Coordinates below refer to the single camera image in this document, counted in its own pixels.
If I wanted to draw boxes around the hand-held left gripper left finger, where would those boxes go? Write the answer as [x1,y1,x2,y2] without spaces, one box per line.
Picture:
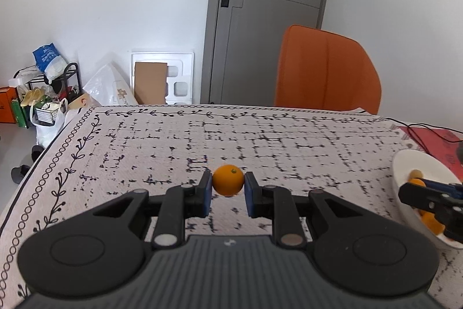
[92,169,213,250]

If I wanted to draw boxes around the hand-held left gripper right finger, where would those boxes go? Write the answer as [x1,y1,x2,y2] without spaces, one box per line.
[244,171,362,247]

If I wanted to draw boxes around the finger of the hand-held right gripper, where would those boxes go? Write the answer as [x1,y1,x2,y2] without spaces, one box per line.
[421,179,463,192]
[398,182,463,242]

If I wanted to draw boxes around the white bowl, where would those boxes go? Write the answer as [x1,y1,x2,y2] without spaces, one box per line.
[392,149,463,250]

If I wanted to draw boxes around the large orange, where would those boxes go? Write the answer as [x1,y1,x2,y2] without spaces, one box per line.
[420,210,446,236]

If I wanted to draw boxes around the red mat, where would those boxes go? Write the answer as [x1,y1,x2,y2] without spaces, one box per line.
[397,126,463,173]

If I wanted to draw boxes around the patterned tablecloth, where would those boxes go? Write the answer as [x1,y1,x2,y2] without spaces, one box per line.
[0,104,463,309]

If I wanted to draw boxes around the white foam panel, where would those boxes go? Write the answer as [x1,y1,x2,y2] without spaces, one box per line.
[130,49,195,106]

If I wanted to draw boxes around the orange chair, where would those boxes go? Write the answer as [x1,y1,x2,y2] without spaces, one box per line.
[274,25,382,115]

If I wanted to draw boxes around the white bag with gold print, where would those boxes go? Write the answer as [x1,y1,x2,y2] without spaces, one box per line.
[82,63,140,107]

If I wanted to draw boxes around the grey door with black lock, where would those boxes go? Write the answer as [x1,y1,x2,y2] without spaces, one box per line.
[201,0,333,106]

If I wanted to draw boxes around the white plastic bag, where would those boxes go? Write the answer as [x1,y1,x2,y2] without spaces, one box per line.
[31,99,69,149]

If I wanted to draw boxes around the black metal rack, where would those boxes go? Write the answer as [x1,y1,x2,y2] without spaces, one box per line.
[14,62,81,103]

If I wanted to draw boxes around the yellow slippers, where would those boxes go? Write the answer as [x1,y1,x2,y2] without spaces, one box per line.
[20,89,46,107]

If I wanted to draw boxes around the green box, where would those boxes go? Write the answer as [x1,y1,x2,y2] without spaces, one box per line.
[11,97,51,129]

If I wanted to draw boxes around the blue and white bag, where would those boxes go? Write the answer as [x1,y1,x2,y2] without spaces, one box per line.
[32,43,67,83]

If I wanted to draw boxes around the orange cardboard box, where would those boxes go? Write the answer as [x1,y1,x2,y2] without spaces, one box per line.
[0,86,19,124]

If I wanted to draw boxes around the black cable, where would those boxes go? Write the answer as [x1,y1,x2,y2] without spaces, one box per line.
[383,117,463,144]

